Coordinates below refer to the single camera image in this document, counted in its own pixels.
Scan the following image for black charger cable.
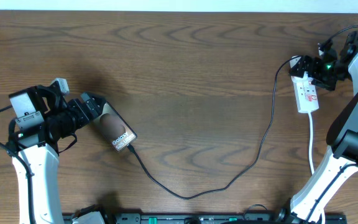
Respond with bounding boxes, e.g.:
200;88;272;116
126;55;304;200

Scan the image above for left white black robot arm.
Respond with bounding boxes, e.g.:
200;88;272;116
7;78;106;223

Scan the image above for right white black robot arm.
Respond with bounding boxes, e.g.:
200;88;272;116
275;25;358;223

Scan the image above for white power strip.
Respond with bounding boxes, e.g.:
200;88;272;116
291;72;319;114

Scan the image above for white power strip cord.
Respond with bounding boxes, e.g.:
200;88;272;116
307;112;326;224

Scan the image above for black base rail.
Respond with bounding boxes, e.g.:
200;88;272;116
62;212;347;224

